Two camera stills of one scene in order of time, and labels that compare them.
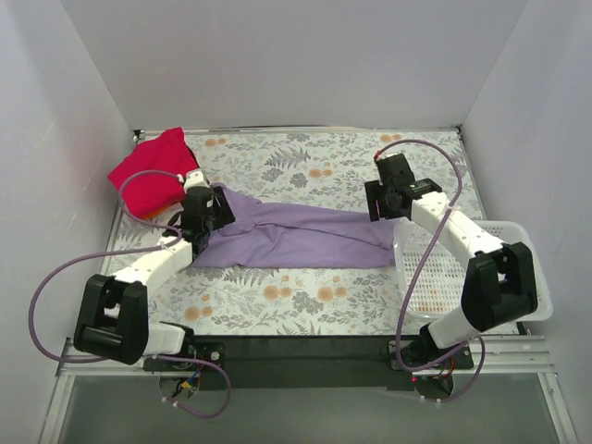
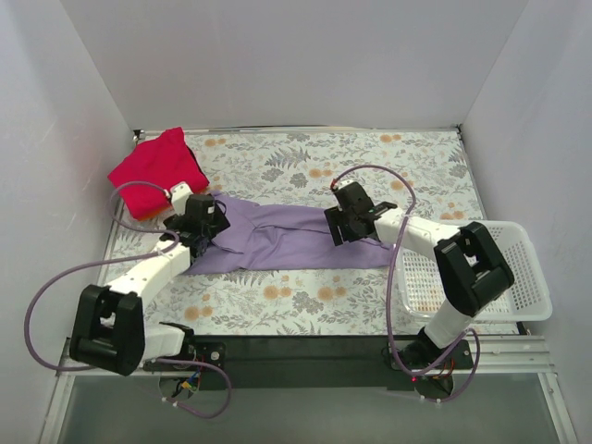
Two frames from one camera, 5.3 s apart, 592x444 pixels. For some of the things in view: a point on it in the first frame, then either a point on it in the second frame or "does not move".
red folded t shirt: x=149 y=192 does not move
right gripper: x=374 y=200 to x=338 y=226
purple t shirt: x=272 y=235 does not move
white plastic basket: x=441 y=285 does not move
